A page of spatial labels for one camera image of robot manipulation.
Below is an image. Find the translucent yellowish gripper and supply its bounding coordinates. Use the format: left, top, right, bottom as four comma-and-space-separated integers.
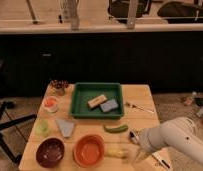
122, 147, 149, 163

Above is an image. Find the yellow banana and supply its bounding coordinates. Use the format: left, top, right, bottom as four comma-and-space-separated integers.
105, 148, 124, 158

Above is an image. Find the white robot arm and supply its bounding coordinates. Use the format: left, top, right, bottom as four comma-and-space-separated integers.
130, 117, 203, 166

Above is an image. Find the orange bowl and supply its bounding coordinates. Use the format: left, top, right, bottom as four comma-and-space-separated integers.
73, 134, 105, 168

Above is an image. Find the purple bowl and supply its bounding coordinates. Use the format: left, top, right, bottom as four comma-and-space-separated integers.
36, 138, 65, 168

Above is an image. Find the green cucumber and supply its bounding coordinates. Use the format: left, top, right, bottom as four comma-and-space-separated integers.
103, 124, 129, 133

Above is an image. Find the metal fork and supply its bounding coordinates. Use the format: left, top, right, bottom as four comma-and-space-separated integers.
125, 102, 155, 114

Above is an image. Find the blue sponge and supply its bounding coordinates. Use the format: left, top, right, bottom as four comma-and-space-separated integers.
100, 99, 118, 113

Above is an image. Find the wooden table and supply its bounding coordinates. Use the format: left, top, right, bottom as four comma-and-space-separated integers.
19, 85, 165, 171

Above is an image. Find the tan wooden block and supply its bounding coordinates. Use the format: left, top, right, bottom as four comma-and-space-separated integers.
87, 94, 107, 109

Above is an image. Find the green plastic tray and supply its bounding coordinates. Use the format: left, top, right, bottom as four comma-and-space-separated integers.
70, 82, 124, 119

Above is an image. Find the grey triangular cloth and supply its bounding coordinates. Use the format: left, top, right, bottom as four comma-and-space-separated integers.
56, 119, 75, 138

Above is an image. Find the light green cup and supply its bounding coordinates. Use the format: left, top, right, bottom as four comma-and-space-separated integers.
35, 120, 50, 136

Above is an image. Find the white cup orange content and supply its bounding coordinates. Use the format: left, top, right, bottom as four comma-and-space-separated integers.
43, 96, 58, 113

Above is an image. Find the dark grapes bunch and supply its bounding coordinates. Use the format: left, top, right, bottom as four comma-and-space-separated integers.
50, 80, 69, 96

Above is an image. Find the black office chair base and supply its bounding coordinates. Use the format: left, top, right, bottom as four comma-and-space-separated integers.
0, 101, 37, 165

